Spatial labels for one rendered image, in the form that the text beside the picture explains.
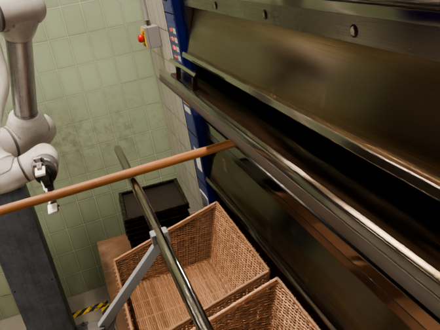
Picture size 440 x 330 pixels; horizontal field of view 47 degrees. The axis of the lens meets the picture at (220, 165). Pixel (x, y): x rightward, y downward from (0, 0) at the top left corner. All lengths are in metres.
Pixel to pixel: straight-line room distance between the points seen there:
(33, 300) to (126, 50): 1.34
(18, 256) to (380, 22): 2.02
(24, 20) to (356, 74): 1.43
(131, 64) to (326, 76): 1.90
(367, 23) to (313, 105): 0.25
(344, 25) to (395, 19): 0.15
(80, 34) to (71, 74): 0.21
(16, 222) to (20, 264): 0.22
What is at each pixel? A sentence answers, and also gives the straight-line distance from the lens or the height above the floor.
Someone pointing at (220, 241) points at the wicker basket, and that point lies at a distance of 2.06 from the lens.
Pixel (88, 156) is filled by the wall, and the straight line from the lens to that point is 2.92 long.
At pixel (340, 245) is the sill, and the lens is 1.19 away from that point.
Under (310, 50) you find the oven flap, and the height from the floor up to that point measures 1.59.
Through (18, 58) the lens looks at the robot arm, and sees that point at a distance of 2.19.
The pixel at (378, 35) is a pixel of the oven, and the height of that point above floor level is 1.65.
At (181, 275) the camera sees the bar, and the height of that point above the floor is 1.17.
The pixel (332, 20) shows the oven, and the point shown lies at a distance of 0.97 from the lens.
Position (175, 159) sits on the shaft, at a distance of 1.66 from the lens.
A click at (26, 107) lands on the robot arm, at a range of 2.32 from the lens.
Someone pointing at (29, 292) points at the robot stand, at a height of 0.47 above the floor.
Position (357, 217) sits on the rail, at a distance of 0.77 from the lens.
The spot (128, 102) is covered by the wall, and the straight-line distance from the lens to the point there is 2.86.
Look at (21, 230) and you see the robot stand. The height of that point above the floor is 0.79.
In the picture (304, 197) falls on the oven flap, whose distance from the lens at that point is 0.89.
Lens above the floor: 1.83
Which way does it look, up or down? 24 degrees down
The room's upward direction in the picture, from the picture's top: 10 degrees counter-clockwise
